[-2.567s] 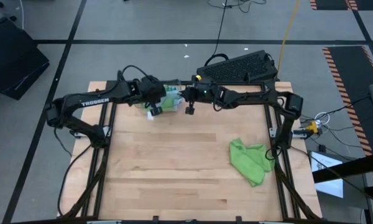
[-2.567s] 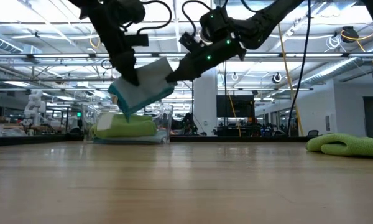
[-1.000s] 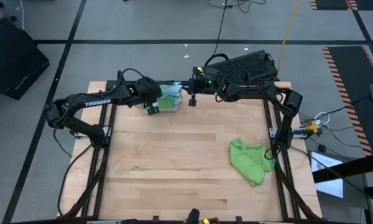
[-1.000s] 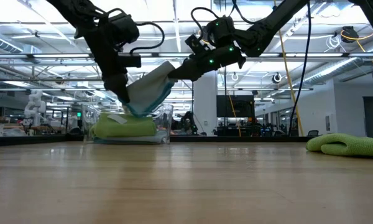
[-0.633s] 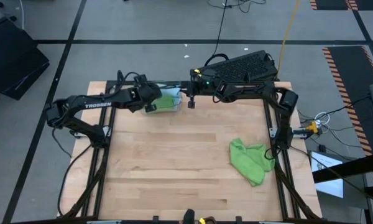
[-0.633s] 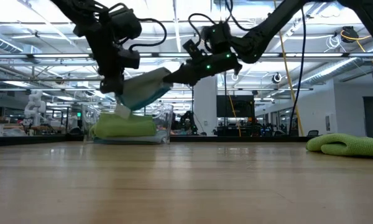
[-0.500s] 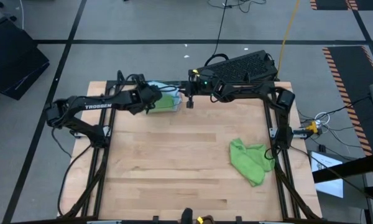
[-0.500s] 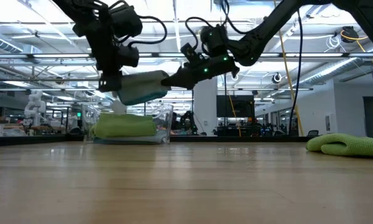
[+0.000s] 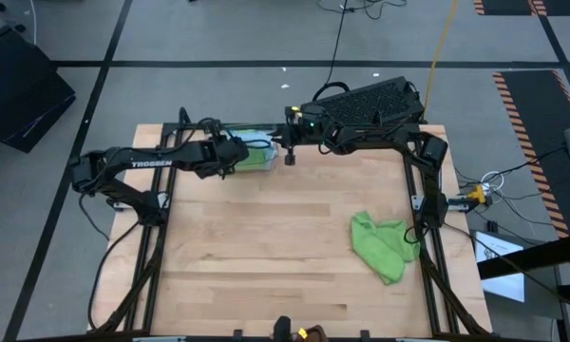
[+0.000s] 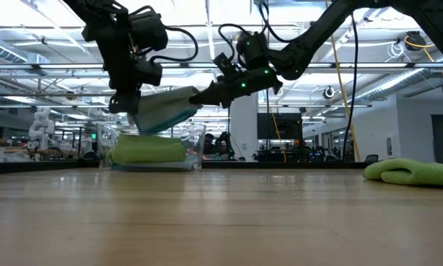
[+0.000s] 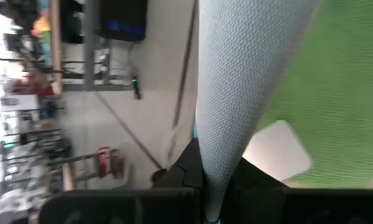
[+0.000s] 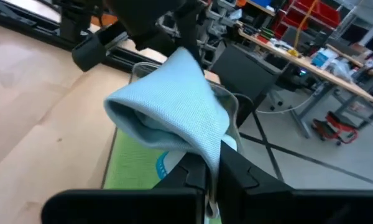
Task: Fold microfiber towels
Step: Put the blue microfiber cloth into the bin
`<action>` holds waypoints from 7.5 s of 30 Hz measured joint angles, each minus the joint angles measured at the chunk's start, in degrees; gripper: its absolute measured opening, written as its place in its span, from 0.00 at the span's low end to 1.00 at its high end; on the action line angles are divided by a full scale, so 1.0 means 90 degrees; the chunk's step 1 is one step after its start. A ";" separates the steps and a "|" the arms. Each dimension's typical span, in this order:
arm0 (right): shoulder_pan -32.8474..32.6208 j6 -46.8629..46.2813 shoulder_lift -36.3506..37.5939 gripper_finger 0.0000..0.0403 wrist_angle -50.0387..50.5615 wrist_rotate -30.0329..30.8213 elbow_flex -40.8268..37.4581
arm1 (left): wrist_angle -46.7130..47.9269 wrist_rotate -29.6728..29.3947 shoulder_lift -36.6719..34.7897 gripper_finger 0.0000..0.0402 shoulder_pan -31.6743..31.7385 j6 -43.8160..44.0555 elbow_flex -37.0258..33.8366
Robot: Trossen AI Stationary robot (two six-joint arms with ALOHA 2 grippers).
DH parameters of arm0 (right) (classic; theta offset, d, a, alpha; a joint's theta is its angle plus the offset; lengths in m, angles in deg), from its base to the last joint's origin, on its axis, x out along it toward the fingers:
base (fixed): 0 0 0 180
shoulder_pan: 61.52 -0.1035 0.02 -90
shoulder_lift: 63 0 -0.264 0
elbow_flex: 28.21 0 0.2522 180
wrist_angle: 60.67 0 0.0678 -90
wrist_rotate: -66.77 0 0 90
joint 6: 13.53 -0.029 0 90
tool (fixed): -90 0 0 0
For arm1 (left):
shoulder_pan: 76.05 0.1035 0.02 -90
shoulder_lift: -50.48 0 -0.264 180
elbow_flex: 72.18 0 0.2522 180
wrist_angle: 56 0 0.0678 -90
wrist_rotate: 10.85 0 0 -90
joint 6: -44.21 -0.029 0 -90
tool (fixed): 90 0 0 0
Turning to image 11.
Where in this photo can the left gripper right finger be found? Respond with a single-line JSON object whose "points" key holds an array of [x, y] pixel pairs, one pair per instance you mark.
{"points": [[298, 207]]}

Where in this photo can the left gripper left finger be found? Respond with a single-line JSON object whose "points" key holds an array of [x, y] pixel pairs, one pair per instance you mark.
{"points": [[127, 207]]}

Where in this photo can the green microfiber towel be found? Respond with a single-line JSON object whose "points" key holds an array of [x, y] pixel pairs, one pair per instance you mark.
{"points": [[345, 77]]}

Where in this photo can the blue microfiber towel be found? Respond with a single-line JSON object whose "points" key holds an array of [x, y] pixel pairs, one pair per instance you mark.
{"points": [[236, 77]]}

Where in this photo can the black computer tower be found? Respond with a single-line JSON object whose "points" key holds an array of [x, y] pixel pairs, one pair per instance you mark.
{"points": [[124, 18]]}

